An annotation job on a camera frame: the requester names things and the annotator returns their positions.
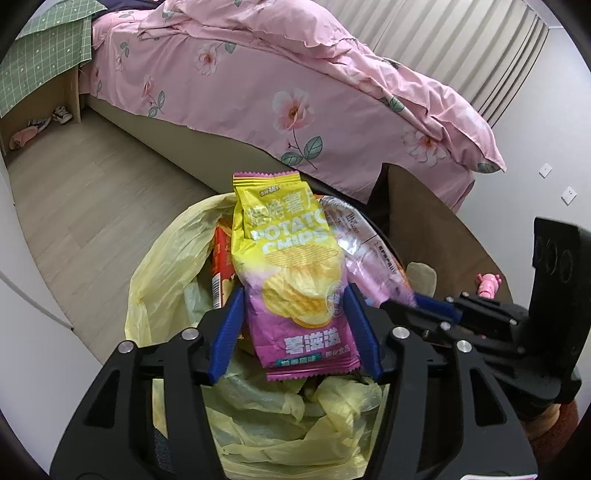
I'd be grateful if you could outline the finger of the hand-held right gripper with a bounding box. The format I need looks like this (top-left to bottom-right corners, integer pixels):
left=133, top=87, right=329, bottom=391
left=383, top=299, right=482, bottom=352
left=413, top=294, right=518, bottom=325

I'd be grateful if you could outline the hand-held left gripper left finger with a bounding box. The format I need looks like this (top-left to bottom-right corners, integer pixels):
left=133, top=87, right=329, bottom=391
left=50, top=287, right=245, bottom=480

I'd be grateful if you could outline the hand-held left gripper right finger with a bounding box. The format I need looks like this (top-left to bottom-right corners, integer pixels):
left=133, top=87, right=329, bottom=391
left=342, top=282, right=539, bottom=480

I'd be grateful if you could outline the silver purple snack packet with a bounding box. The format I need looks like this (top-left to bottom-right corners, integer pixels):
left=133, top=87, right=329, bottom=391
left=318, top=195, right=419, bottom=309

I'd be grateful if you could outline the yellow purple chip packet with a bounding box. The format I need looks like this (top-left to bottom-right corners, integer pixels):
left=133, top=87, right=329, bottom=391
left=231, top=171, right=361, bottom=381

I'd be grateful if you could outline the yellow plastic trash bag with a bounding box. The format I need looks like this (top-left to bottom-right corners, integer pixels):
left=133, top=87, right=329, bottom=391
left=126, top=194, right=391, bottom=480

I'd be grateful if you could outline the person's right hand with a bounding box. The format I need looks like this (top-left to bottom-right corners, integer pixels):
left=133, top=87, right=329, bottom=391
left=522, top=401, right=580, bottom=444

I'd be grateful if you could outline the crushed clear plastic bottle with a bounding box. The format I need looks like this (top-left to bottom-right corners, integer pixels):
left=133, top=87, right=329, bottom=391
left=405, top=261, right=437, bottom=298

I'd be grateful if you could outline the pink toy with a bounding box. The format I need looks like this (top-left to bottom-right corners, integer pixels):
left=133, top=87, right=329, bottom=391
left=477, top=272, right=503, bottom=297

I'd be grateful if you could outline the red snack packet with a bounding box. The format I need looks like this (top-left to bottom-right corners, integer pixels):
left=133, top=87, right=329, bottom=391
left=211, top=220, right=238, bottom=310

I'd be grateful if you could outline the beige bed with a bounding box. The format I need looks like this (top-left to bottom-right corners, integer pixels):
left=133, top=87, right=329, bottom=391
left=78, top=0, right=506, bottom=222

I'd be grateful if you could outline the white pleated curtain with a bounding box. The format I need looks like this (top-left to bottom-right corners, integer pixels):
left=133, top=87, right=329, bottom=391
left=318, top=0, right=550, bottom=129

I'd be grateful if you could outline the pink floral bedsheet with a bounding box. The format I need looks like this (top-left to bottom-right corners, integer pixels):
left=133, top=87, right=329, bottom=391
left=78, top=0, right=476, bottom=213

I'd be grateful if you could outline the pink floral duvet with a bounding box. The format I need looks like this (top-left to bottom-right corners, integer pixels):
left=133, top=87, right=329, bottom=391
left=139, top=0, right=506, bottom=175

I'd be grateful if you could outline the green checked cloth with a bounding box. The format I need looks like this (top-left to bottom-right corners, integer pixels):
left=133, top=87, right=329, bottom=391
left=0, top=0, right=108, bottom=118

